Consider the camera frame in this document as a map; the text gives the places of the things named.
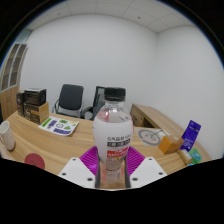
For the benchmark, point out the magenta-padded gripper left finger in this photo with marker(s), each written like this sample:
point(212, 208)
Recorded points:
point(76, 170)

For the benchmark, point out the tall dark brown carton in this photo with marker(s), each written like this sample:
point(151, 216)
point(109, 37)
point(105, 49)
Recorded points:
point(20, 103)

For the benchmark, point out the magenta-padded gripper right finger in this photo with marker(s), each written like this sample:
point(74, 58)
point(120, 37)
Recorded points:
point(148, 170)

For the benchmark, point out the clear black-capped drink bottle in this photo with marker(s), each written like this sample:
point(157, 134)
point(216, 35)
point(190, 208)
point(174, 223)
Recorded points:
point(112, 130)

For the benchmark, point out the green flat packet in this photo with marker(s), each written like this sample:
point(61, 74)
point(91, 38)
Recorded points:
point(196, 156)

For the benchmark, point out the white patterned ceramic mug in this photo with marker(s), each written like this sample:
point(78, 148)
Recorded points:
point(6, 135)

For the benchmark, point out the white sticker sheet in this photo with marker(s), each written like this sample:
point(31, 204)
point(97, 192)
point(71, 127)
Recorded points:
point(59, 126)

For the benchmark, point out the purple standing packet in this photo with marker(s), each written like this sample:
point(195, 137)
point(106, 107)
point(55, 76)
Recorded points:
point(190, 135)

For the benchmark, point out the black padded chair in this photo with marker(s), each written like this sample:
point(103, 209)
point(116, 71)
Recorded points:
point(70, 96)

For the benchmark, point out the orange-brown small box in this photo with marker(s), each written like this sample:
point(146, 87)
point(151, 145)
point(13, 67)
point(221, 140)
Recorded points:
point(170, 145)

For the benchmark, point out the flat round red coaster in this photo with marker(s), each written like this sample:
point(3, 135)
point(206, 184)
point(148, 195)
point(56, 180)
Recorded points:
point(34, 161)

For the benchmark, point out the grey mesh office chair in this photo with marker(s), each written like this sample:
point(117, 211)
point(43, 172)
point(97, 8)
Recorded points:
point(98, 100)

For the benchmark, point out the wooden glass-door cabinet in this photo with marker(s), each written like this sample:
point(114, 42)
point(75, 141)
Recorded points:
point(13, 80)

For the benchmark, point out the wooden side desk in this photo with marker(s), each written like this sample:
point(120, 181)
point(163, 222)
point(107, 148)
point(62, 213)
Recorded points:
point(150, 115)

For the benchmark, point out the small yellow box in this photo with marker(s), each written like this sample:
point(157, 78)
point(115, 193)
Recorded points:
point(185, 156)

